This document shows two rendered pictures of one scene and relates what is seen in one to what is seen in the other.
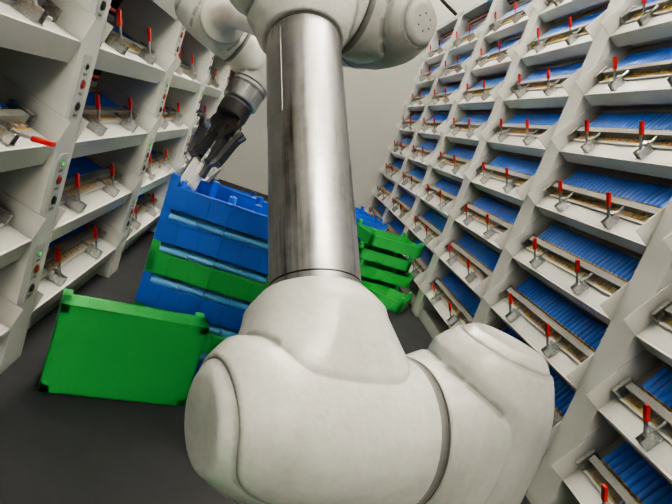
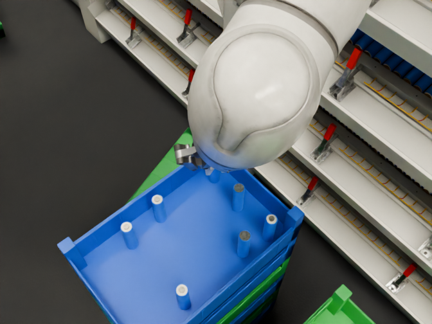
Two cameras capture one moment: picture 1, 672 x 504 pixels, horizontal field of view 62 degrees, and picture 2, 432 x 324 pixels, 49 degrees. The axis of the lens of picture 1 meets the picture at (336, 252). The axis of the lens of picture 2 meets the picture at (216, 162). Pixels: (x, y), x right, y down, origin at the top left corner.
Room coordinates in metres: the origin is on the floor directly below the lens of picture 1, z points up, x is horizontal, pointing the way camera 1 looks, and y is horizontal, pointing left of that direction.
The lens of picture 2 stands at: (1.64, 0.16, 1.11)
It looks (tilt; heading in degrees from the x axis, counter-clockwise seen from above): 57 degrees down; 148
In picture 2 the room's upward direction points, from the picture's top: straight up
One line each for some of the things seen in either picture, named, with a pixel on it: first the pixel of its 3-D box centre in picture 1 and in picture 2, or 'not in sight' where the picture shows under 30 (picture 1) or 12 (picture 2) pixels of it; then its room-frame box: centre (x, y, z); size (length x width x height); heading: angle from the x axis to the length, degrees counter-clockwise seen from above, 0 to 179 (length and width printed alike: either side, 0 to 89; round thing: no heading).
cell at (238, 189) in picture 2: not in sight; (238, 198); (1.34, 0.39, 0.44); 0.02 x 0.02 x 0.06
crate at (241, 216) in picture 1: (234, 203); (184, 240); (1.36, 0.28, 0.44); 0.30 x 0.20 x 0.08; 100
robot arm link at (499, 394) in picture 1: (465, 422); not in sight; (0.59, -0.20, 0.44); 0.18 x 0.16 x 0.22; 121
